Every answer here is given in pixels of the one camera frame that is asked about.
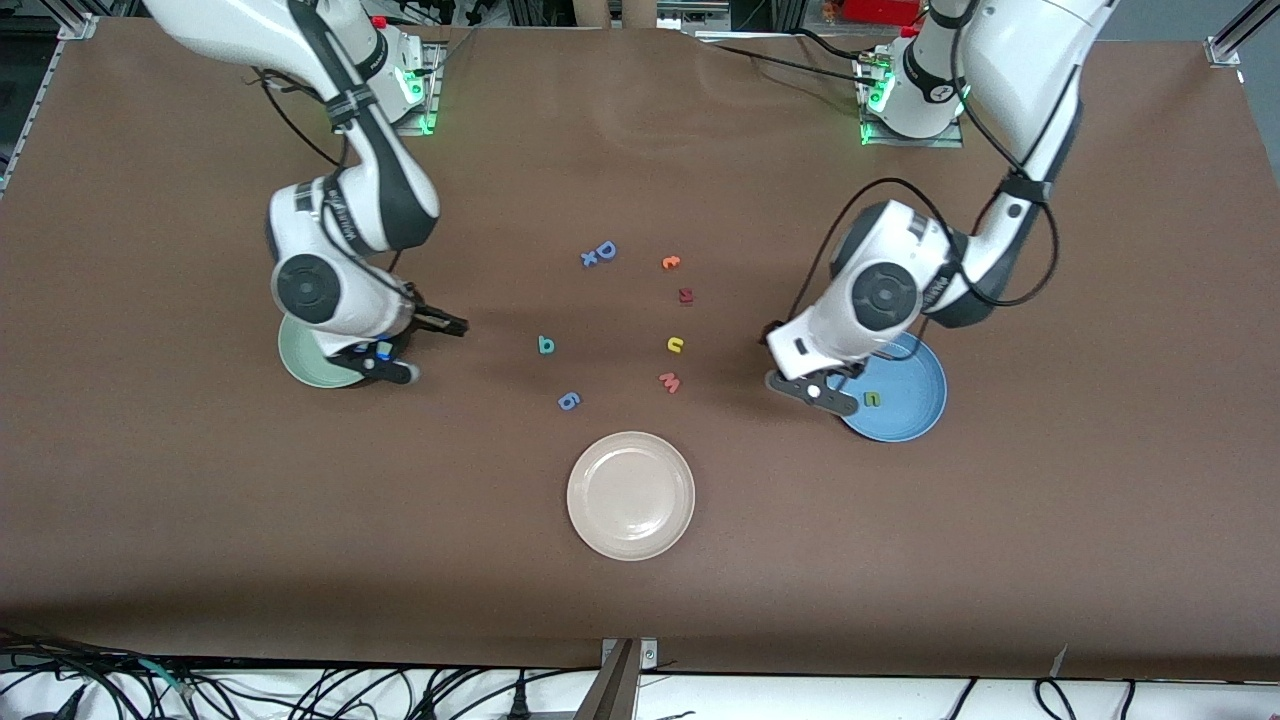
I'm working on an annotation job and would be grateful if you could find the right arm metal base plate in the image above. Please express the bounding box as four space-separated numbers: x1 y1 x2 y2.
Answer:
395 42 442 136

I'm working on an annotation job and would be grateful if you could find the red box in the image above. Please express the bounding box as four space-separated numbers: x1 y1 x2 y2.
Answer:
843 0 923 26

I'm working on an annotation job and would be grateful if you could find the light green plate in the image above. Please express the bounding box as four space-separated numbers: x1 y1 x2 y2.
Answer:
277 315 373 390

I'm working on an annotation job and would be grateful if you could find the brown table cover sheet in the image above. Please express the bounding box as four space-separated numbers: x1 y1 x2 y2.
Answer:
0 18 1280 683

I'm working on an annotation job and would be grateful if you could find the aluminium frame piece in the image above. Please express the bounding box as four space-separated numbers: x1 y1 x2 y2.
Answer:
583 0 731 33

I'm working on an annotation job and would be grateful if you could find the blue plate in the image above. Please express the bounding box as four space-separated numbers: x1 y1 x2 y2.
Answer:
838 333 949 444

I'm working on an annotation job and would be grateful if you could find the teal floor cable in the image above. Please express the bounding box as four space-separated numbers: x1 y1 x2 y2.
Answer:
138 657 196 699

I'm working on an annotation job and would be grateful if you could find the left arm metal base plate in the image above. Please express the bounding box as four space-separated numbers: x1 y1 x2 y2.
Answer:
860 55 965 149

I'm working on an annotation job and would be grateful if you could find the long black table cable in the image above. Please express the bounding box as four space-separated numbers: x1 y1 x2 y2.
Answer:
690 35 886 91

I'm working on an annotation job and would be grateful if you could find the beige plate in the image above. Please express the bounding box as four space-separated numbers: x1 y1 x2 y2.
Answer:
566 430 697 562

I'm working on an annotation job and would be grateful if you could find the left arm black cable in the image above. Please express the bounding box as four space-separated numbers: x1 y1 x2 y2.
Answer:
800 20 1061 306

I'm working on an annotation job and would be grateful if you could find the aluminium table edge rail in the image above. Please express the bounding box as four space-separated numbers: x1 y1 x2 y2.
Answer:
0 12 101 196

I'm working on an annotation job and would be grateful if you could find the metal table leg bracket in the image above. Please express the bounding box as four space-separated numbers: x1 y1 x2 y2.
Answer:
573 637 660 720

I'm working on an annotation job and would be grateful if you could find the short black table cable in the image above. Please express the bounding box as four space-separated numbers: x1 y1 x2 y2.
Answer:
790 28 881 66

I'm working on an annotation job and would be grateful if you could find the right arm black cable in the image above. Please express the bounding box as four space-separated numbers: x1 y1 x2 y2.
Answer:
245 65 351 171

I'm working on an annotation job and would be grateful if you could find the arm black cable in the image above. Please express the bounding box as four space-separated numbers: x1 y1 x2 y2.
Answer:
800 20 1061 306
245 65 351 171

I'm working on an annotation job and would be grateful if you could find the aluminium corner post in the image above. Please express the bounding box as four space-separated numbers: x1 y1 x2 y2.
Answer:
1205 0 1280 67

